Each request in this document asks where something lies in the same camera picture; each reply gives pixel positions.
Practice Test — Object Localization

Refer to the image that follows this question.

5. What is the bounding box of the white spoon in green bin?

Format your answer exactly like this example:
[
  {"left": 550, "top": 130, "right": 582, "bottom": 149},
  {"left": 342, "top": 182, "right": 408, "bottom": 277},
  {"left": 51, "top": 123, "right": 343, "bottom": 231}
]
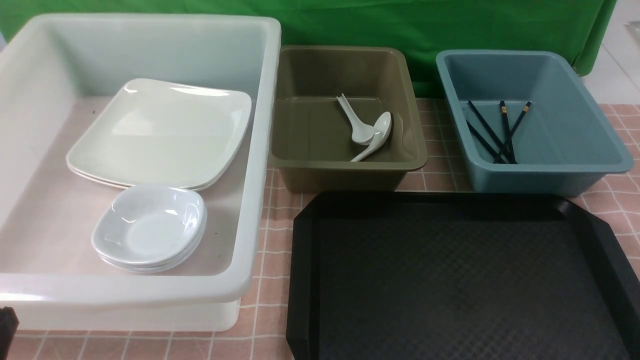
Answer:
[{"left": 350, "top": 111, "right": 393, "bottom": 162}]

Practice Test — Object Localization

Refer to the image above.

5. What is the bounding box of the large white plastic bin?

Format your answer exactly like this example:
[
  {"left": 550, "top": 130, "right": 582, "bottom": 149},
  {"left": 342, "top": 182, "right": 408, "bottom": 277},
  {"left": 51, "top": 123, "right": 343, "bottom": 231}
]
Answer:
[{"left": 0, "top": 13, "right": 281, "bottom": 332}]

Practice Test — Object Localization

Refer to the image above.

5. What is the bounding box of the white small bowl tray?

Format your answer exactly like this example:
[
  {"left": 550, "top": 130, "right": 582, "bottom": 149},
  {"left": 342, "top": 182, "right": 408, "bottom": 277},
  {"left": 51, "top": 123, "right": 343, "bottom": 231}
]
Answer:
[
  {"left": 91, "top": 217, "right": 204, "bottom": 271},
  {"left": 91, "top": 184, "right": 207, "bottom": 267}
]

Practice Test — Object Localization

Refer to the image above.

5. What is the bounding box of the large white square plate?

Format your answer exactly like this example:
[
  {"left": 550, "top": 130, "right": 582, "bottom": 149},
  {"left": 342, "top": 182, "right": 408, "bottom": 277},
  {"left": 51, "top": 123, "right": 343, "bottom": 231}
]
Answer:
[{"left": 66, "top": 78, "right": 252, "bottom": 191}]

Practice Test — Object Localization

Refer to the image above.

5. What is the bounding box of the blue plastic bin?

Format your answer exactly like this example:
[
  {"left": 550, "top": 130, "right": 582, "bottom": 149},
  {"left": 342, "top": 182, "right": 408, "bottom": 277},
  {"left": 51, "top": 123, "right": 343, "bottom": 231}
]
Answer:
[{"left": 436, "top": 49, "right": 634, "bottom": 198}]

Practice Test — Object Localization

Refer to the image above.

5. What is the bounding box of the black serving tray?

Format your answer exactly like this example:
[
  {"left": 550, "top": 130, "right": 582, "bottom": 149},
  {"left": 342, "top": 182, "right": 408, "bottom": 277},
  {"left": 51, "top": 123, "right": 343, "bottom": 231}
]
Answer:
[{"left": 285, "top": 191, "right": 640, "bottom": 360}]

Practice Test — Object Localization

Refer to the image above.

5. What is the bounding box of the pink checkered tablecloth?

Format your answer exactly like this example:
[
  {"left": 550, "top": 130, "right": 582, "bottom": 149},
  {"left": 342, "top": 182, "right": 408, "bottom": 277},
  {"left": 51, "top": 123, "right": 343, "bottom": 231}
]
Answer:
[{"left": 7, "top": 99, "right": 640, "bottom": 360}]

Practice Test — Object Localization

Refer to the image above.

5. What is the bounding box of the white square plate in bin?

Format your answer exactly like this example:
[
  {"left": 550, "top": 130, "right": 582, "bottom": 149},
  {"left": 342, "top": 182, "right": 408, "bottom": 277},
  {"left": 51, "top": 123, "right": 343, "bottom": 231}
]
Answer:
[{"left": 67, "top": 166, "right": 218, "bottom": 192}]

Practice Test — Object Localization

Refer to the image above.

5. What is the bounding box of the black chopstick in blue bin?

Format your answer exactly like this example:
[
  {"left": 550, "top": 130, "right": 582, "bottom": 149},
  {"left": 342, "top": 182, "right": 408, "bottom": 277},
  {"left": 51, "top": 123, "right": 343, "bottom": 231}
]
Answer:
[{"left": 467, "top": 100, "right": 509, "bottom": 164}]

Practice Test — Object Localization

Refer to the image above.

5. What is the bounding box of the olive green plastic bin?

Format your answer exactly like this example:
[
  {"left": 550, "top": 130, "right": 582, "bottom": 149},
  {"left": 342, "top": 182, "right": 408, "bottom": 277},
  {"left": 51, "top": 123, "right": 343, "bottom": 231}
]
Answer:
[{"left": 270, "top": 45, "right": 429, "bottom": 193}]

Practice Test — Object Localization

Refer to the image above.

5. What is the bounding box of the black object at bottom left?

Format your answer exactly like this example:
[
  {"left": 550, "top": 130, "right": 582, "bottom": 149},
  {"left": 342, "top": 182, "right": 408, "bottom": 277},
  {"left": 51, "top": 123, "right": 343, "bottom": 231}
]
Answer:
[{"left": 0, "top": 306, "right": 19, "bottom": 360}]

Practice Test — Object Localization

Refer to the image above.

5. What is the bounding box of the white plastic spoon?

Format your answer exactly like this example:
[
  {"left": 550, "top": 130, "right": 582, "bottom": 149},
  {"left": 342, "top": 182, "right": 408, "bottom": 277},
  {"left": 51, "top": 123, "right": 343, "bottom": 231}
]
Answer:
[{"left": 336, "top": 93, "right": 375, "bottom": 146}]

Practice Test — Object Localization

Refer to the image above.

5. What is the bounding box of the green backdrop cloth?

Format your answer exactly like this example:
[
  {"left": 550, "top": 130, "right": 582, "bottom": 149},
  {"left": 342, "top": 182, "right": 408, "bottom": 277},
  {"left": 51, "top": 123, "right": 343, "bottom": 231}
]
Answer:
[{"left": 0, "top": 0, "right": 617, "bottom": 98}]

